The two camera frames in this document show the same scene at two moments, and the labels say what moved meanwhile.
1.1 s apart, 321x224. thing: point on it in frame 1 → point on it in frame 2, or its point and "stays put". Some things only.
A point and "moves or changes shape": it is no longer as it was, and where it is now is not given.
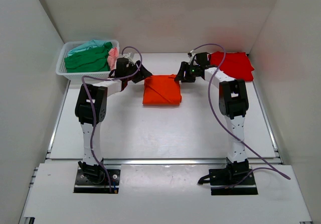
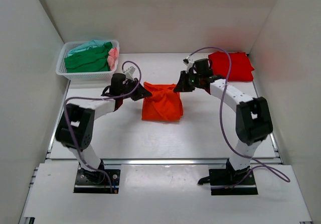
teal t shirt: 91,44 stays put
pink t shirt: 113,54 stays put
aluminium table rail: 273,157 stays put
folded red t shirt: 236,64 stays put
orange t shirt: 161,90 moves or changes shape
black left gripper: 141,76 → 142,93
